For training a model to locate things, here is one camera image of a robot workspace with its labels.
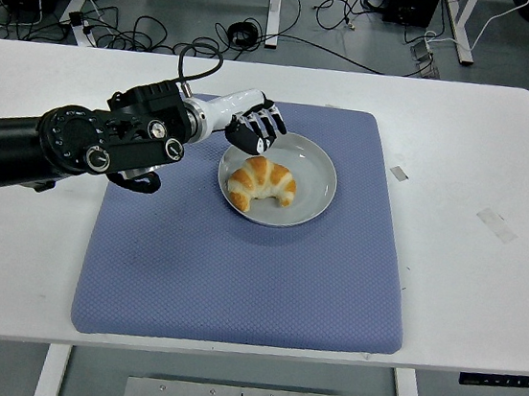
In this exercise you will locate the small clear tape piece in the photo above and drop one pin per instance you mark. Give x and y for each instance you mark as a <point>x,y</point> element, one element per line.
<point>399,173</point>

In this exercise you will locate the grey foot pedal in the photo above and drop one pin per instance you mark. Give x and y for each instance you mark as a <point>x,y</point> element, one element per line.
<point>425,68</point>

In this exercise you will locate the white desk leg with foot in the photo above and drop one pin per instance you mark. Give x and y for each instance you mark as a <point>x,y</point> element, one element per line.
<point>465,34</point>

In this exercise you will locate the small black equipment box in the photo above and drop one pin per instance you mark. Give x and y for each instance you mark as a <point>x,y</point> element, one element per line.
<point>414,4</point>

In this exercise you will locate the white straight desk leg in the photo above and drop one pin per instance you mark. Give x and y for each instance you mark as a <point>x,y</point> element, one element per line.
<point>275,6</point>

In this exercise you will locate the black power adapter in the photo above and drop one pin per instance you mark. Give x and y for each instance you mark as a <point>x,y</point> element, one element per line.
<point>76,18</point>

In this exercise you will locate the black table control panel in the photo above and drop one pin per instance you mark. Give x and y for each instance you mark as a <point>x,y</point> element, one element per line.
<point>503,381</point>

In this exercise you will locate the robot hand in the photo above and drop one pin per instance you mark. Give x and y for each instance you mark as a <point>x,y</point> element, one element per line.
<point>237,103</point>

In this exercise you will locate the croissant bread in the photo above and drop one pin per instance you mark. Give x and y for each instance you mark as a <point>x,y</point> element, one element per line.
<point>257,180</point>

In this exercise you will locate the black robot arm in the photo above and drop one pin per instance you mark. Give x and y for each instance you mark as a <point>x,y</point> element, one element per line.
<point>125,152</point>

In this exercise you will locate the grey round plate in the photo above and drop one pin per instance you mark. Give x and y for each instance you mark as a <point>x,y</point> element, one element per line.
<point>312,184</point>

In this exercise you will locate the large clear tape piece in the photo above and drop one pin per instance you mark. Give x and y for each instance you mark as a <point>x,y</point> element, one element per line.
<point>496,225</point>

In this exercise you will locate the blue quilted mat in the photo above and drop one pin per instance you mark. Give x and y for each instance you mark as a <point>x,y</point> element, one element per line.
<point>188,271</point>

